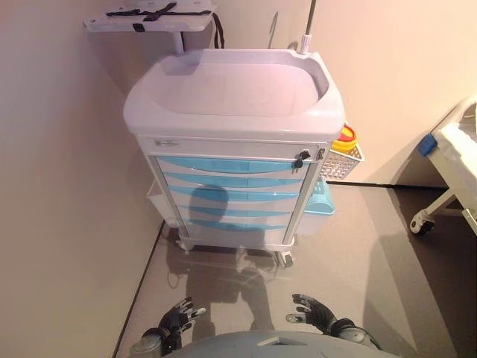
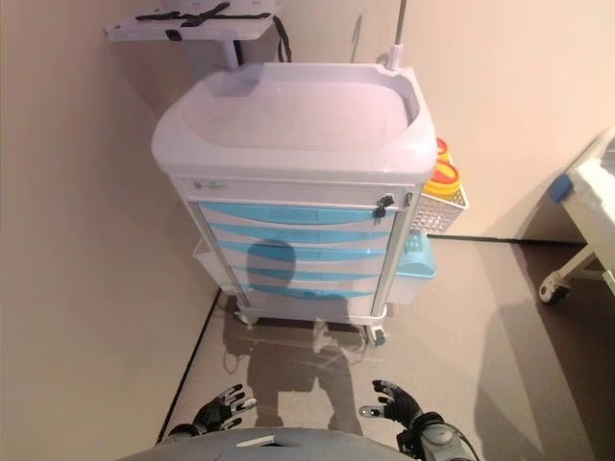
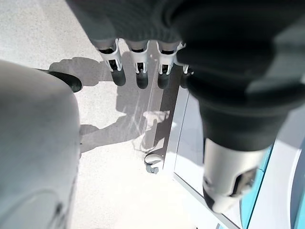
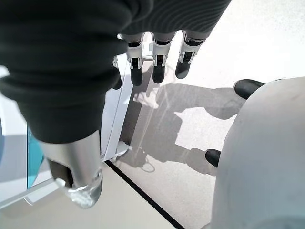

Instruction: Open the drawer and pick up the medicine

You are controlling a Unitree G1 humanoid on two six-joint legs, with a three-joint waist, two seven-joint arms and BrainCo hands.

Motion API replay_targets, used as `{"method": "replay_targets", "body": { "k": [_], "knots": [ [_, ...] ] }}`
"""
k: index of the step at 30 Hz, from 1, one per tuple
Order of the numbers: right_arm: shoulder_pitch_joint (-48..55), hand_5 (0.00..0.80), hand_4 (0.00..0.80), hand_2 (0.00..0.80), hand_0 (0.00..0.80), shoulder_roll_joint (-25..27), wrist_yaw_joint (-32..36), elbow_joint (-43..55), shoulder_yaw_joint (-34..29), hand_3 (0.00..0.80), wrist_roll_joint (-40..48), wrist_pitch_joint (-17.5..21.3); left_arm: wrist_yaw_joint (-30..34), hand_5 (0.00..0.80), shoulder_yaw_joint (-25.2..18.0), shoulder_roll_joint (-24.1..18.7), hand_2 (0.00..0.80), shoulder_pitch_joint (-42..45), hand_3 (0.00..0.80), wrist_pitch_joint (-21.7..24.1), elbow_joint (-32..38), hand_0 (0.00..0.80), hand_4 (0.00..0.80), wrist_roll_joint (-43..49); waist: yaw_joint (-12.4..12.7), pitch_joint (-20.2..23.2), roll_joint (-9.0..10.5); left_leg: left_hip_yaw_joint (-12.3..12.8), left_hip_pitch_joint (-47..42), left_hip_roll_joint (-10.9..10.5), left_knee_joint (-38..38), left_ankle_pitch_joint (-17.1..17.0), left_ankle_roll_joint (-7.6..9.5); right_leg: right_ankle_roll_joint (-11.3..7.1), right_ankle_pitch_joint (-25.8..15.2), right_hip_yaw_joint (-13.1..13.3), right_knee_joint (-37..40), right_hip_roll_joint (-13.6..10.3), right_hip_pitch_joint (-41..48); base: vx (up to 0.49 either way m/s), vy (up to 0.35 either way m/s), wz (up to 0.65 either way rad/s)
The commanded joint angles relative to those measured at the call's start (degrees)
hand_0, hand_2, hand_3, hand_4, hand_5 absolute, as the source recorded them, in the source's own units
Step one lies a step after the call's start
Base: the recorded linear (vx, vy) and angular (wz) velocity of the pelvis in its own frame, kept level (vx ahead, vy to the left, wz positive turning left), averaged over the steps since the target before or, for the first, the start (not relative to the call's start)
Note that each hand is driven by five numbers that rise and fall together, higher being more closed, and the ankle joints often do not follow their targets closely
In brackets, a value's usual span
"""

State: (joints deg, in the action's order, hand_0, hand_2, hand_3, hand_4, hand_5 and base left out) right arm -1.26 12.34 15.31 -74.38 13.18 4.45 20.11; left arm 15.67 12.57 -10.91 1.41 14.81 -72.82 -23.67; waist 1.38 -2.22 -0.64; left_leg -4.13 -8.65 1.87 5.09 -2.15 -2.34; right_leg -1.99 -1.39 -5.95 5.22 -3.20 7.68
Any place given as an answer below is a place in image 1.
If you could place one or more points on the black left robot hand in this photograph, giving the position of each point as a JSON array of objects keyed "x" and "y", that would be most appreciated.
[{"x": 175, "y": 322}]

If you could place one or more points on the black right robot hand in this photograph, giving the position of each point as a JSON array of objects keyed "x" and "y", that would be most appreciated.
[{"x": 316, "y": 315}]

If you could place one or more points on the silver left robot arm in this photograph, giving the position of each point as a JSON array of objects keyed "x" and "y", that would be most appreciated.
[{"x": 149, "y": 343}]

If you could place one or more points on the cart caster wheel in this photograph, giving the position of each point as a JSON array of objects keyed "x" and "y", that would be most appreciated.
[{"x": 286, "y": 259}]

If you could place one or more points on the grey robot torso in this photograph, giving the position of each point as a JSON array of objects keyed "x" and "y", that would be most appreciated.
[{"x": 242, "y": 347}]

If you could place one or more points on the white bin with blue lid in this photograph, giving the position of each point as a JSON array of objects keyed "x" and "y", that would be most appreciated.
[{"x": 318, "y": 209}]

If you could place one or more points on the white side bin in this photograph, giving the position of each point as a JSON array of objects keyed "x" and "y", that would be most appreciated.
[{"x": 156, "y": 203}]

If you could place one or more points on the bed caster wheel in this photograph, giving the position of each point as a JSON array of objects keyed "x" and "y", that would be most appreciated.
[{"x": 423, "y": 223}]

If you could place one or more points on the black cart keys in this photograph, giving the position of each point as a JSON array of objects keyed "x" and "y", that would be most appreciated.
[{"x": 299, "y": 158}]

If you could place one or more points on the yellow sharps container red lid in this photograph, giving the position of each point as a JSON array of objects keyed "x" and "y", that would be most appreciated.
[{"x": 344, "y": 143}]

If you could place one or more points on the blue bed corner bumper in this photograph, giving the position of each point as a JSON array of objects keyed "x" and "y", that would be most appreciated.
[{"x": 426, "y": 145}]

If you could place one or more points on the white medical cart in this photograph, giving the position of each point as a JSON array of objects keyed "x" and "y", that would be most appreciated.
[{"x": 231, "y": 93}]

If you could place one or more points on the metal IV pole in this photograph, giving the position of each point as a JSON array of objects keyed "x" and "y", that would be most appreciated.
[{"x": 307, "y": 33}]

